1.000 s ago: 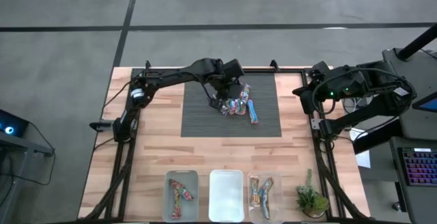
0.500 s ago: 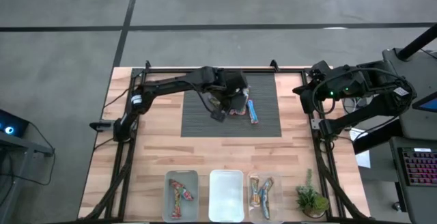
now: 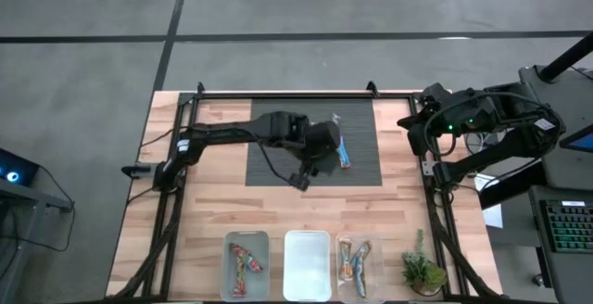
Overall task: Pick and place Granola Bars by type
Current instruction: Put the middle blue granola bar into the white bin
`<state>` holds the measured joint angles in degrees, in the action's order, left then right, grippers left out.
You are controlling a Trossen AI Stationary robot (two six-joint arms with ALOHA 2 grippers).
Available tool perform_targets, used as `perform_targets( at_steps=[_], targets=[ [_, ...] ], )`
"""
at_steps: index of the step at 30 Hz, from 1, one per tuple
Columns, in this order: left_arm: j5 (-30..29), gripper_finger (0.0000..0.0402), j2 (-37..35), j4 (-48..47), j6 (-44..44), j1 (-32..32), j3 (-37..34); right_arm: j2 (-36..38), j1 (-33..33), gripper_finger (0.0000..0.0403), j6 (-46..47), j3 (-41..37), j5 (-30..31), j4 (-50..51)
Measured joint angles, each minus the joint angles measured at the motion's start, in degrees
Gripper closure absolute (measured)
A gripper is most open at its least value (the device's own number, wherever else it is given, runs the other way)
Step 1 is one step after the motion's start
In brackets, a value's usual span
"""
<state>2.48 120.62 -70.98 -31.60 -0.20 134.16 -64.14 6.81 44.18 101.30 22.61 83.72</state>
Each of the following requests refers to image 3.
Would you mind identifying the black stand bar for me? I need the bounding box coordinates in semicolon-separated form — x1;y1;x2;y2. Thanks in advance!
478;172;547;211

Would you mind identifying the tablet screen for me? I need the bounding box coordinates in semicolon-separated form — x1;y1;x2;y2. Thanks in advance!
559;125;593;154

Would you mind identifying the clear plastic bin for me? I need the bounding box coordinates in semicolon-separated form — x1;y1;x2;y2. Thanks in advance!
334;232;386;303

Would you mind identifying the grey metal stand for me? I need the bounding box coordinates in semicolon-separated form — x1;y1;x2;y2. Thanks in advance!
0;178;75;304

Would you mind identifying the dark grey ribbed mat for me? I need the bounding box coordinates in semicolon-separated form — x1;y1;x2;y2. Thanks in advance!
244;98;384;188

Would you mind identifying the white plastic bin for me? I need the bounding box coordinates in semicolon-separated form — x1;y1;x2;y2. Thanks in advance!
283;229;333;302

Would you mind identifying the black table edge clamp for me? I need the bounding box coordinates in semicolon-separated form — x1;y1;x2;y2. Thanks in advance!
120;164;155;179

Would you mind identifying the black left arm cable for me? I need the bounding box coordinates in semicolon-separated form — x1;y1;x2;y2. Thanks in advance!
256;139;298;184

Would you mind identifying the small potted green plant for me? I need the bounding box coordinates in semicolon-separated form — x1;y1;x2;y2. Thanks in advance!
400;228;448;297

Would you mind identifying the blue orange granola bar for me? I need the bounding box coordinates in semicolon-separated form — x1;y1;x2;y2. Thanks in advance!
354;240;373;269
353;257;369;298
338;239;355;282

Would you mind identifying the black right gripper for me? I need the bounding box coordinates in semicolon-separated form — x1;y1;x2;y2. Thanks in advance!
397;82;458;157

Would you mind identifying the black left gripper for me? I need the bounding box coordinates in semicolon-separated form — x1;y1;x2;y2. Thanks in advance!
288;120;343;192

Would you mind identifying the black computer with blue light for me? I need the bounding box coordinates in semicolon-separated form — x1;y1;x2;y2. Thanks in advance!
0;147;42;188

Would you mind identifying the grey plastic bin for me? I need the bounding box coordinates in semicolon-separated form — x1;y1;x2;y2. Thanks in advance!
221;230;271;302

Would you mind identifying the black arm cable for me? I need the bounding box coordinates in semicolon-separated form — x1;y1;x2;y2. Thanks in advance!
256;139;298;184
423;90;565;158

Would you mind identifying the bright blue granola bar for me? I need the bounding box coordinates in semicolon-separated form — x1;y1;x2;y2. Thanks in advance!
338;134;352;170

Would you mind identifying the grey workstation desk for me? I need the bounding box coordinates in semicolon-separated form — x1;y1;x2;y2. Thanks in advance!
518;65;593;304

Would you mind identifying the red green granola bar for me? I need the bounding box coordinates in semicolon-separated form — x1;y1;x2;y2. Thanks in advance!
231;266;249;298
229;242;264;273

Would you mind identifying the white paper sheet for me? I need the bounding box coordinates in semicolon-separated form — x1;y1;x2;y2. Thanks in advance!
481;173;505;230

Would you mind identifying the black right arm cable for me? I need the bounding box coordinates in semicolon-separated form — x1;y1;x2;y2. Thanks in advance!
423;90;565;158

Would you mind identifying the black pole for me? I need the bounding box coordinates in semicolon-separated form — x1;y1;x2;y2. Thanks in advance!
538;32;593;83

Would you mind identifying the backlit black keyboard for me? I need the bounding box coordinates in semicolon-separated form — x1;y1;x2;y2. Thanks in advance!
540;198;593;255

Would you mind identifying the black metal table frame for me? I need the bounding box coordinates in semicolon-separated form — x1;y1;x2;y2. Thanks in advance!
108;89;504;304

